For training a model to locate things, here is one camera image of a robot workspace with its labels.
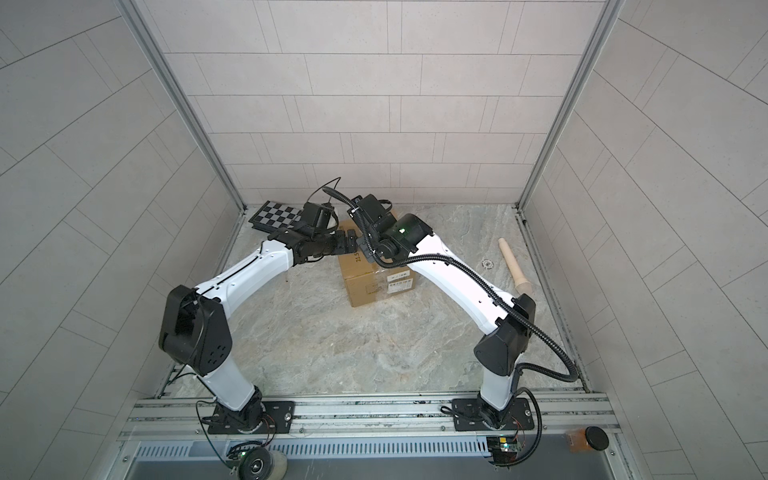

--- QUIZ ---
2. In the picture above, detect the brown cardboard express box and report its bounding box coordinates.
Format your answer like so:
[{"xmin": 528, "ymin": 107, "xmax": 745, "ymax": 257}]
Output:
[{"xmin": 338, "ymin": 249, "xmax": 416, "ymax": 307}]

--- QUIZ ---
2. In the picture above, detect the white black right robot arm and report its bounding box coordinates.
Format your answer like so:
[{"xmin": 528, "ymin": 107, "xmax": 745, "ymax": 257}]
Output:
[{"xmin": 349, "ymin": 195, "xmax": 535, "ymax": 429}]

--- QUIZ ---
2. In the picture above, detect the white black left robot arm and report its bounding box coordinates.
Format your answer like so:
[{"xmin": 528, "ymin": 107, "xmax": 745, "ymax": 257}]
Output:
[{"xmin": 158, "ymin": 229, "xmax": 358, "ymax": 434}]

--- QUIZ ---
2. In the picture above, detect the black white chessboard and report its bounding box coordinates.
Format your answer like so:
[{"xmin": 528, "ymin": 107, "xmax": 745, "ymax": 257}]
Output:
[{"xmin": 248, "ymin": 201, "xmax": 302, "ymax": 233}]

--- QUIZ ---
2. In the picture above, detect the round black speaker device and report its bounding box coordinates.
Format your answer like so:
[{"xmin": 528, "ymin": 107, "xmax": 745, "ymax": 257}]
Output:
[{"xmin": 227, "ymin": 441, "xmax": 288, "ymax": 480}]

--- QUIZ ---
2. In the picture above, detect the green circuit board right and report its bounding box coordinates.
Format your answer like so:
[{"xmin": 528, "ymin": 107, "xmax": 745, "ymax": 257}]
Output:
[{"xmin": 486, "ymin": 436, "xmax": 523, "ymax": 466}]

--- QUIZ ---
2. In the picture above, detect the brown jar black lid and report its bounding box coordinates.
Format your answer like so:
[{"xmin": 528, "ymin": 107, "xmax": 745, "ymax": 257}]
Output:
[{"xmin": 565, "ymin": 426, "xmax": 610, "ymax": 453}]

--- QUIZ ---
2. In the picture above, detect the cream plastic handle tool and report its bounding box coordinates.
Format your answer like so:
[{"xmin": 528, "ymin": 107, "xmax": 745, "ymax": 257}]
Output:
[{"xmin": 498, "ymin": 238, "xmax": 533, "ymax": 297}]

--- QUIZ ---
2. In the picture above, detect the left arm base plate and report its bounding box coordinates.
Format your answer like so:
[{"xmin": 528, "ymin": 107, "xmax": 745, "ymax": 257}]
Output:
[{"xmin": 201, "ymin": 400, "xmax": 295, "ymax": 435}]

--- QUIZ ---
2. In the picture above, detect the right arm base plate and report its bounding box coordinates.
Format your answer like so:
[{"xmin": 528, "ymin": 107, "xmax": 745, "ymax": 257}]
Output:
[{"xmin": 445, "ymin": 397, "xmax": 536, "ymax": 432}]

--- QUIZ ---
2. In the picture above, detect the black corrugated cable conduit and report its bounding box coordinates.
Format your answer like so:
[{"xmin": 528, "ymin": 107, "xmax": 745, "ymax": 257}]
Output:
[{"xmin": 322, "ymin": 186, "xmax": 580, "ymax": 433}]

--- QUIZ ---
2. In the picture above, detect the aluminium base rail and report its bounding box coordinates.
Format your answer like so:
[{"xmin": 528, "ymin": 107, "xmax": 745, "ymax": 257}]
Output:
[{"xmin": 106, "ymin": 388, "xmax": 631, "ymax": 479}]

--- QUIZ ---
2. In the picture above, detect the aluminium corner post left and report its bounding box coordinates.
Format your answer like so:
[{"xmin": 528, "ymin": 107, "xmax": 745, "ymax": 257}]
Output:
[{"xmin": 115, "ymin": 0, "xmax": 247, "ymax": 214}]

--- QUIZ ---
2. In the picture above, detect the aluminium corner post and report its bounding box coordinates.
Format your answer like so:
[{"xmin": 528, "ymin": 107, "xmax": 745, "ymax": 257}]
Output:
[
  {"xmin": 517, "ymin": 0, "xmax": 623, "ymax": 212},
  {"xmin": 115, "ymin": 0, "xmax": 247, "ymax": 214}
]

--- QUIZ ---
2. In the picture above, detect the aluminium corner post right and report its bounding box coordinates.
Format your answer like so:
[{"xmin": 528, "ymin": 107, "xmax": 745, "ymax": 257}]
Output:
[{"xmin": 517, "ymin": 0, "xmax": 623, "ymax": 212}]

